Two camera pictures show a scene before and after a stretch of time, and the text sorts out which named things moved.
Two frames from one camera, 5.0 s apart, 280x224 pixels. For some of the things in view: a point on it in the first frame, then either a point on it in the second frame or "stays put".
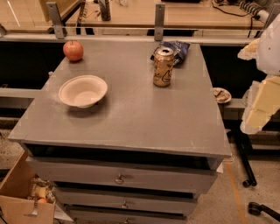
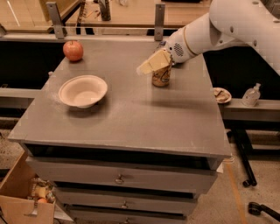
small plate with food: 222,95 stays put
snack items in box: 42,191 stays put
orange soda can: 164,66 stays put
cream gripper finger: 262,102 -> 178,49
